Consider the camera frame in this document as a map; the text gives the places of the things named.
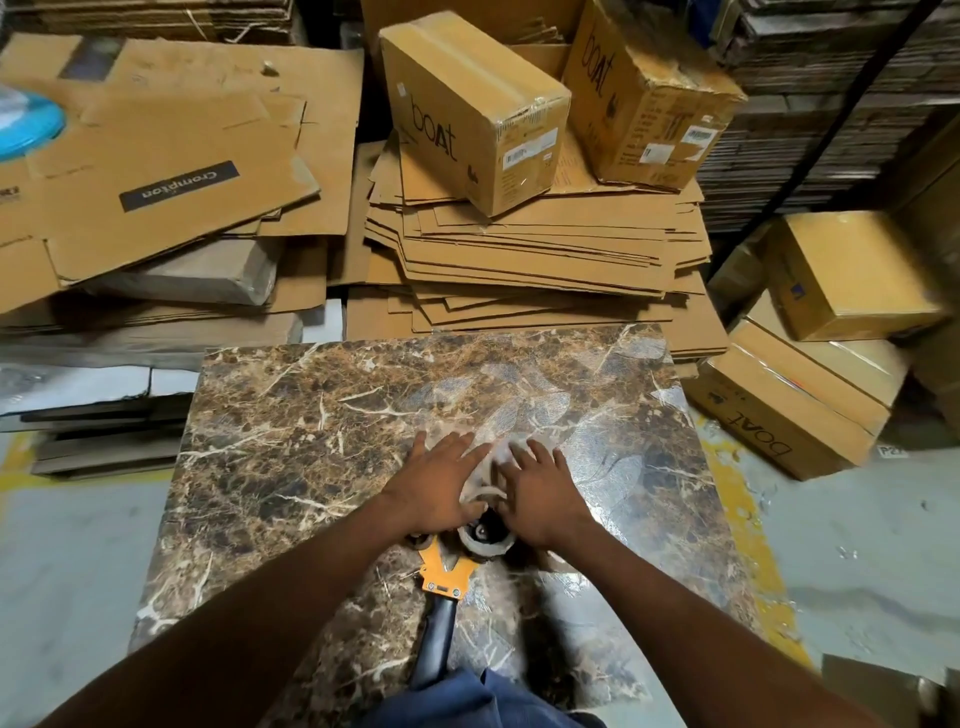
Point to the person's right hand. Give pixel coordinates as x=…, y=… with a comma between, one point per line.
x=544, y=502

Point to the person's left hand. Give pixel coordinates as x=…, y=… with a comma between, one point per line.
x=427, y=491

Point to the person's right little finger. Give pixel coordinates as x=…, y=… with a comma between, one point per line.
x=562, y=467

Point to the person's right middle finger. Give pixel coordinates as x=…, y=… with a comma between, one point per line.
x=523, y=460

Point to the person's left middle finger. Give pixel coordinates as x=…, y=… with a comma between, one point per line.
x=460, y=450

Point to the person's right thumb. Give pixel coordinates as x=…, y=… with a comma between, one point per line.
x=508, y=519

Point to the person's left thumb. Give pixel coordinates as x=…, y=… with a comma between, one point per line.
x=472, y=512

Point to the person's left little finger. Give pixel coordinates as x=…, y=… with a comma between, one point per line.
x=416, y=450

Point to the clear packing tape roll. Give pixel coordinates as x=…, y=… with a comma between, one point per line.
x=486, y=534

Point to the orange black tape dispenser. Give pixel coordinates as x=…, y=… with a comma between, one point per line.
x=442, y=577

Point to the person's right forearm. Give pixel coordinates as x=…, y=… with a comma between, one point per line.
x=697, y=645

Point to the person's left forearm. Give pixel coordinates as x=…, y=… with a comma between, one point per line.
x=247, y=637

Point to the person's blue trousers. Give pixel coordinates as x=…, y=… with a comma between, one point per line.
x=465, y=705

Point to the stack of flattened cardboard sheets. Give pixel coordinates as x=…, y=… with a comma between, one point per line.
x=540, y=255

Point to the long printed cardboard box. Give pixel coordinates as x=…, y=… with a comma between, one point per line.
x=772, y=420

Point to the small brown carton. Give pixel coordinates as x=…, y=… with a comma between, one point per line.
x=739, y=274

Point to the plastic-wrapped brown package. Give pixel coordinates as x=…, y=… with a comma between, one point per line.
x=195, y=274

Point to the layered cardboard sheets pile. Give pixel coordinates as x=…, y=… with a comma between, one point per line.
x=150, y=330

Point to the taped flat cardboard box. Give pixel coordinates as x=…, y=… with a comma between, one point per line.
x=847, y=367

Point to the low pile of cardboard boards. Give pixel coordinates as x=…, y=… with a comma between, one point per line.
x=112, y=442

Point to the white paper label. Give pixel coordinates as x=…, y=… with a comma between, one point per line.
x=892, y=451

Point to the small square cardboard box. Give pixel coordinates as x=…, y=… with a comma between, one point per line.
x=847, y=274

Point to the sealed cardboard box white label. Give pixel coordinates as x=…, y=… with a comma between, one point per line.
x=465, y=105

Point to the flattened cardboard sheet black label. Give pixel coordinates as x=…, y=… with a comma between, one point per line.
x=150, y=195

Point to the large flattened cardboard sheet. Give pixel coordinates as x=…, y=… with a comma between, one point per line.
x=315, y=90

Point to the tilted cardboard box white labels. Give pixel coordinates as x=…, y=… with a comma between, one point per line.
x=645, y=90

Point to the tall stack of corrugated sheets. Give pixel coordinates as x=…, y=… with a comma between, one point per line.
x=810, y=90

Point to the blue plastic item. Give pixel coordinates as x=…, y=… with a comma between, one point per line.
x=22, y=124

